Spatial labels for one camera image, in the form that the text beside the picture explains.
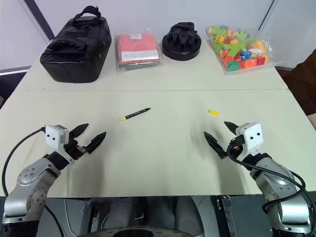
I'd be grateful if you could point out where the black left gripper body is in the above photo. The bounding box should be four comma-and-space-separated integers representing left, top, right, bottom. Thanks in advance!
63, 138, 89, 160

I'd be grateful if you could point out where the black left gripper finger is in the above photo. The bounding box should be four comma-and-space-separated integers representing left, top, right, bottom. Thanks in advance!
68, 123, 89, 140
87, 131, 107, 154

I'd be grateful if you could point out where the black round stand with gloves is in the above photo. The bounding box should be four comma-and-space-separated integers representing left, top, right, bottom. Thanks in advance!
161, 21, 201, 62

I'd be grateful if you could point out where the black fabric bag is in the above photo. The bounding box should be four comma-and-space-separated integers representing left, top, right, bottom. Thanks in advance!
39, 6, 112, 84

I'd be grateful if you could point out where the brown chair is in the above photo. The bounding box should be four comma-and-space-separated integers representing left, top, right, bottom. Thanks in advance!
281, 48, 316, 117

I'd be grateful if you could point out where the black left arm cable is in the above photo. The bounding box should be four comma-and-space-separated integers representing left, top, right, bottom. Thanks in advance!
1, 127, 47, 198

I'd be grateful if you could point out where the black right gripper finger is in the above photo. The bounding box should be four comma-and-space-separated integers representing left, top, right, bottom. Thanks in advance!
203, 131, 228, 158
223, 121, 239, 136

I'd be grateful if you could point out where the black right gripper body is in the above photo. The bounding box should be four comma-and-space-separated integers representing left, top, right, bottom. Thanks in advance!
219, 137, 245, 159

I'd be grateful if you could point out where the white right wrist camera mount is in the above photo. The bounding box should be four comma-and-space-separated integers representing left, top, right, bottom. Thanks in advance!
235, 122, 263, 161

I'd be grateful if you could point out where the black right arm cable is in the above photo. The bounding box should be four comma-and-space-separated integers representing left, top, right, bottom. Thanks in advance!
227, 143, 316, 223

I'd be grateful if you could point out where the plastic bag of building blocks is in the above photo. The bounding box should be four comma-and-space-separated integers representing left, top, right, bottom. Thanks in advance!
205, 25, 282, 75

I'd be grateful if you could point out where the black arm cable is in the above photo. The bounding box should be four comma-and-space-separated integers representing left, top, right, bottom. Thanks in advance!
1, 127, 47, 198
227, 143, 316, 223

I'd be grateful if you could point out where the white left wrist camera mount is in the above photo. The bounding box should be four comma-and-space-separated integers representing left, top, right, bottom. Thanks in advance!
44, 125, 76, 165

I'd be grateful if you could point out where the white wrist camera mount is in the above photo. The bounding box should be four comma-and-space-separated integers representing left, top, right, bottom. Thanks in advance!
44, 125, 76, 165
235, 122, 263, 161

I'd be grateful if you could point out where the dark robot body below table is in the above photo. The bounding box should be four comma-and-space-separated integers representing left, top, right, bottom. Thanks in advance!
37, 195, 270, 237

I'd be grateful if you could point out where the black pen with yellow tip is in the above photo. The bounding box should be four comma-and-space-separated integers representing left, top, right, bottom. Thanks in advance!
119, 107, 152, 122

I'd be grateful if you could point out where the plastic pack of coloured paper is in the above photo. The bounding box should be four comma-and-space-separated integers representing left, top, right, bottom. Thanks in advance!
114, 32, 164, 73

